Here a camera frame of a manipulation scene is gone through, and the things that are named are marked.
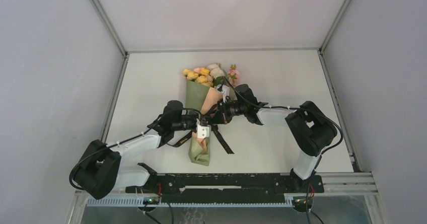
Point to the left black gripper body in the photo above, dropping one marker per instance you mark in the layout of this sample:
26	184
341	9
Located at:
188	122

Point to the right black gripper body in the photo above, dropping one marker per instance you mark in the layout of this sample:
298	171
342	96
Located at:
229	109

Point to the pink rose stem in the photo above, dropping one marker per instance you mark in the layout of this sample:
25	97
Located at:
234	75

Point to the green orange wrapping paper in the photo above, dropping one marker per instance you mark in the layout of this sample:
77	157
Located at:
201	98

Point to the black printed ribbon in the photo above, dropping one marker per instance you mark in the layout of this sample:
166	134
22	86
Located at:
222	140

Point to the yellow flower stem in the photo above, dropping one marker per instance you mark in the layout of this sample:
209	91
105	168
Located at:
199	75

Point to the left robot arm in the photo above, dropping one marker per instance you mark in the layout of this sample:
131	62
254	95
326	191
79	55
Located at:
104	167

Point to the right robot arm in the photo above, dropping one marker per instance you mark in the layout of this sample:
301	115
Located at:
313	132

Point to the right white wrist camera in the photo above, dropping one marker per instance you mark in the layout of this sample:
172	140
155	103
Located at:
224	91

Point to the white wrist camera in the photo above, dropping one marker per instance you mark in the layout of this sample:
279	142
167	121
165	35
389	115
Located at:
224	91
202	132

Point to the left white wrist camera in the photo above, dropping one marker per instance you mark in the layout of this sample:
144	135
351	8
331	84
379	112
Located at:
202	132

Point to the black mounting rail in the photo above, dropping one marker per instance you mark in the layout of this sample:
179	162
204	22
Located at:
229	188

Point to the white cable duct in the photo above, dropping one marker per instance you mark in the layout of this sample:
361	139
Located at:
133	201

